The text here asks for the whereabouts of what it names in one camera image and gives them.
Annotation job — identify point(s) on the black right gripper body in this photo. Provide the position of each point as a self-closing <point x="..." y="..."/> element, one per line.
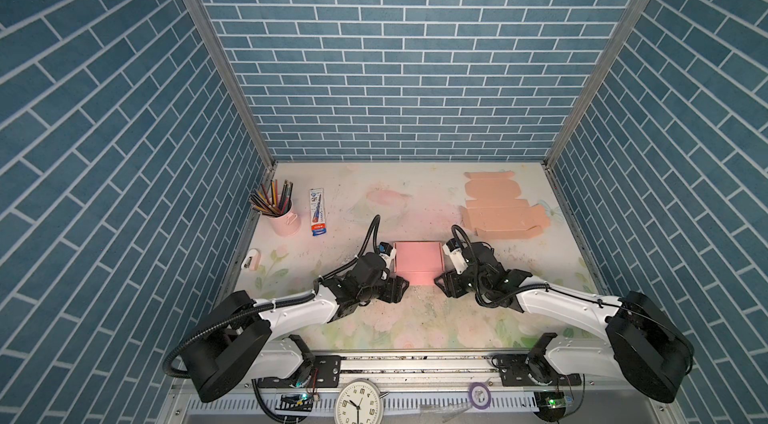
<point x="473" y="285"/>

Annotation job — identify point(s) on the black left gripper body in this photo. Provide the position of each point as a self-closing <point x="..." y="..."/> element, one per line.
<point x="373" y="293"/>

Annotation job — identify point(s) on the pink cardboard box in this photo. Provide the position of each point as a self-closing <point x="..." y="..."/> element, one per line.
<point x="419" y="263"/>

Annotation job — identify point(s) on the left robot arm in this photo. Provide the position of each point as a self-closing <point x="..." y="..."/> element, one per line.
<point x="243" y="339"/>

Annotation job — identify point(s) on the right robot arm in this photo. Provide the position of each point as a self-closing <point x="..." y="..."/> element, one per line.
<point x="630" y="338"/>

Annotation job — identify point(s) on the white blue pencil box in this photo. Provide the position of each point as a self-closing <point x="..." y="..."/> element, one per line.
<point x="317" y="212"/>

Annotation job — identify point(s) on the tan flat cardboard box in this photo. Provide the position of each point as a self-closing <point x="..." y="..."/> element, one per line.
<point x="495" y="209"/>

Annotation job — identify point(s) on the pink metal pencil bucket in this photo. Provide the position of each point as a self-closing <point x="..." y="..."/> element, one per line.
<point x="287" y="224"/>

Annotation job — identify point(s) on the purple tape roll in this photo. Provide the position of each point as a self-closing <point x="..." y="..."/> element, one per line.
<point x="479" y="396"/>

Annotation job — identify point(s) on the white round object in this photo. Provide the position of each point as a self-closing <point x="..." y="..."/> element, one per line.
<point x="251" y="260"/>

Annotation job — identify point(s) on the bundle of coloured pencils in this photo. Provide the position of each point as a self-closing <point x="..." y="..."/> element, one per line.
<point x="273" y="199"/>

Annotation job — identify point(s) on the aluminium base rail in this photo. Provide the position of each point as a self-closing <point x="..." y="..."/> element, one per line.
<point x="426" y="387"/>

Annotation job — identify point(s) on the white wall clock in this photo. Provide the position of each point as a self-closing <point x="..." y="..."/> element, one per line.
<point x="359" y="402"/>

